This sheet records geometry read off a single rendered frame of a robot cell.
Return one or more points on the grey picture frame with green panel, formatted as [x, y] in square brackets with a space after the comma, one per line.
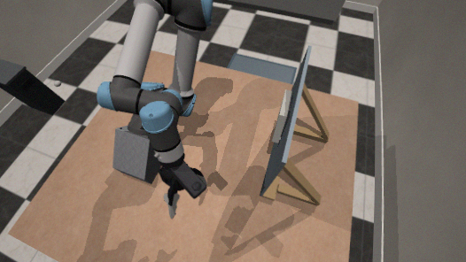
[282, 116]

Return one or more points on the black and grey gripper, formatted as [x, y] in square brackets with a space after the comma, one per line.
[172, 197]

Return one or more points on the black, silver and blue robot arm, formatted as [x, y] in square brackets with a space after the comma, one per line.
[128, 93]

